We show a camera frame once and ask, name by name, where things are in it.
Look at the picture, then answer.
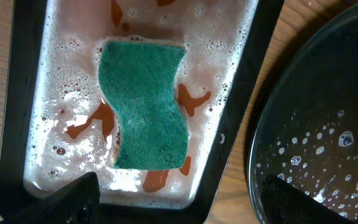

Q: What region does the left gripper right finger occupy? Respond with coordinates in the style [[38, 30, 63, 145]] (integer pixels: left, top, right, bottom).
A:
[[260, 174, 353, 224]]

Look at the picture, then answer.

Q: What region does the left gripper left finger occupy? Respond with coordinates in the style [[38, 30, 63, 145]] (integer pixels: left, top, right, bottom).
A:
[[0, 172, 101, 224]]

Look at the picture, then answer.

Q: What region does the green yellow sponge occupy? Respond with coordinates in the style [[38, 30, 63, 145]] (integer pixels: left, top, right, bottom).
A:
[[98, 40, 188, 170]]

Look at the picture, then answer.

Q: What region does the black rectangular soapy water tray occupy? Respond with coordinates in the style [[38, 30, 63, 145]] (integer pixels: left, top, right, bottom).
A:
[[0, 0, 283, 223]]

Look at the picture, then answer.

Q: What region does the round black serving tray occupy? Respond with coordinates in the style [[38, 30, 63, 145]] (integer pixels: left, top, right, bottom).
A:
[[247, 4, 358, 223]]

